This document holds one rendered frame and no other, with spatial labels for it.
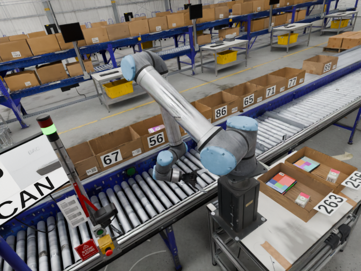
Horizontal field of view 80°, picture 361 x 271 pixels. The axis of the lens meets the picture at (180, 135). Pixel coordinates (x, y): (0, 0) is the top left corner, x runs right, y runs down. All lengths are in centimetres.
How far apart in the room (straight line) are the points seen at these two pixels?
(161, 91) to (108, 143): 122
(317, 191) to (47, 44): 579
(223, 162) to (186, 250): 152
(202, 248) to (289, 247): 102
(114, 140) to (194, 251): 129
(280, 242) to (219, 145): 79
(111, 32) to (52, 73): 176
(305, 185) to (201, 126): 110
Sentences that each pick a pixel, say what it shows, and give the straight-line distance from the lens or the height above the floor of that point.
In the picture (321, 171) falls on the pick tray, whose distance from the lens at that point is 200.
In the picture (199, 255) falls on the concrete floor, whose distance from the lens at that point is 228.
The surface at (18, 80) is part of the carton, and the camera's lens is 598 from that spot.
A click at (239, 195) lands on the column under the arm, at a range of 124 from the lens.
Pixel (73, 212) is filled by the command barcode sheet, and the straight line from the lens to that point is 130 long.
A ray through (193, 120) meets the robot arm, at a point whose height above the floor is 154.
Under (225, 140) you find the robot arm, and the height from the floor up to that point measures 147.
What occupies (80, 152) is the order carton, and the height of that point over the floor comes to 96.
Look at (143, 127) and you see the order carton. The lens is 220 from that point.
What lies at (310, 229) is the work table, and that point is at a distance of 161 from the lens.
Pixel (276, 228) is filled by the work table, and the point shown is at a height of 75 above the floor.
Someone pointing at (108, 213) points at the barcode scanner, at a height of 108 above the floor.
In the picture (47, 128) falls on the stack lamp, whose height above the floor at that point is 162.
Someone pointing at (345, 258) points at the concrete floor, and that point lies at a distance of 251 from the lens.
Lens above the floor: 199
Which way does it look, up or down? 31 degrees down
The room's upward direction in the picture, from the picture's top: 8 degrees counter-clockwise
